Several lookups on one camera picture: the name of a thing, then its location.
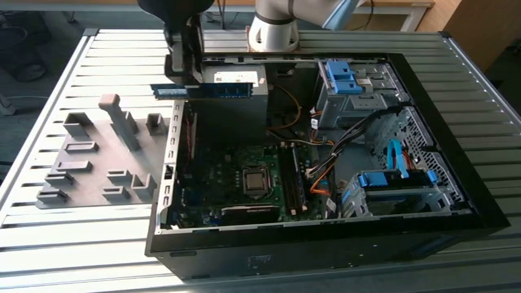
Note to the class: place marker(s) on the hard disk in blue carrier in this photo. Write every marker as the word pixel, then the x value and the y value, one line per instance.
pixel 379 178

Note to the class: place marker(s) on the blue RAM stick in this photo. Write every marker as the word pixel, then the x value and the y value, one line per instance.
pixel 225 90

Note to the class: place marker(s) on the metal disk bay cage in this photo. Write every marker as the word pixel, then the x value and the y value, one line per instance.
pixel 407 196

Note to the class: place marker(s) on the black graphics card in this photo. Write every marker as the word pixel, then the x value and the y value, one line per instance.
pixel 250 213

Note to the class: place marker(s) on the silver CPU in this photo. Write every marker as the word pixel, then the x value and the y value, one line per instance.
pixel 255 182

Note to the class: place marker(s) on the wooden desk white frame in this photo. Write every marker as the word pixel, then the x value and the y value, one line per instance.
pixel 410 18

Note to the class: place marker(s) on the grey power supply unit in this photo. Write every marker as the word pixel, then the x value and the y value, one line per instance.
pixel 228 113

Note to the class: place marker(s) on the grey metal drive cage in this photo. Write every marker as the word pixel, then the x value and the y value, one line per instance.
pixel 358 107

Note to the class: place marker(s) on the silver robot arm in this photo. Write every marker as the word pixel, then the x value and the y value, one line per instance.
pixel 271 27

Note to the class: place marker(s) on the grey parts rack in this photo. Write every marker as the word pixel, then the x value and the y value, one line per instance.
pixel 102 146

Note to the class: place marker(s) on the blue drive carrier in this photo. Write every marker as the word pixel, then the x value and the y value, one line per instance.
pixel 340 73

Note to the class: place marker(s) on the green motherboard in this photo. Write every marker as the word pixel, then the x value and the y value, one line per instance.
pixel 276 201

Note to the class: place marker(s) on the black wheeled cart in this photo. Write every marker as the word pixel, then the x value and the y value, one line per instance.
pixel 29 70

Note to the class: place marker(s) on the wooden cabinet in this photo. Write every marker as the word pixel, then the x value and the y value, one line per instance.
pixel 480 30

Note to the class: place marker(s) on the black PC case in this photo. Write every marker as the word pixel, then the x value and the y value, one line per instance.
pixel 286 253

